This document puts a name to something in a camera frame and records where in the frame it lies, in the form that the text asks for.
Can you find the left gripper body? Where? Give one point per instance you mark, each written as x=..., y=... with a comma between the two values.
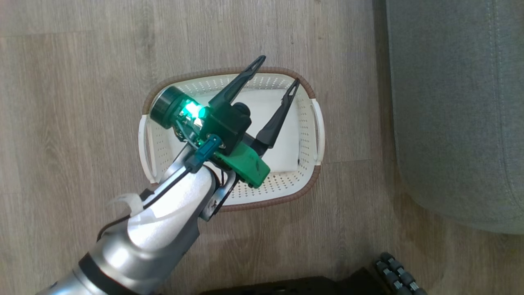
x=168, y=106

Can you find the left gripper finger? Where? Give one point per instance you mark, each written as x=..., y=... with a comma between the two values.
x=274, y=125
x=237, y=88

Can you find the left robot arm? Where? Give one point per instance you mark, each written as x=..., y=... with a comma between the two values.
x=155, y=233

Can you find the grey fabric sofa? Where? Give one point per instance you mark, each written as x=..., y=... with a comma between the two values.
x=458, y=102

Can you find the white perforated laundry basket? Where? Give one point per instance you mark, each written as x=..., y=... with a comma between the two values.
x=305, y=135

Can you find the white zip tie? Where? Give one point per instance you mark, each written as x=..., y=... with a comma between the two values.
x=127, y=201

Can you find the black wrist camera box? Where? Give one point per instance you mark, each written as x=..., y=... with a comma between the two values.
x=227, y=125

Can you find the green plastic camera mount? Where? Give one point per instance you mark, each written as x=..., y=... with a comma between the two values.
x=245, y=166

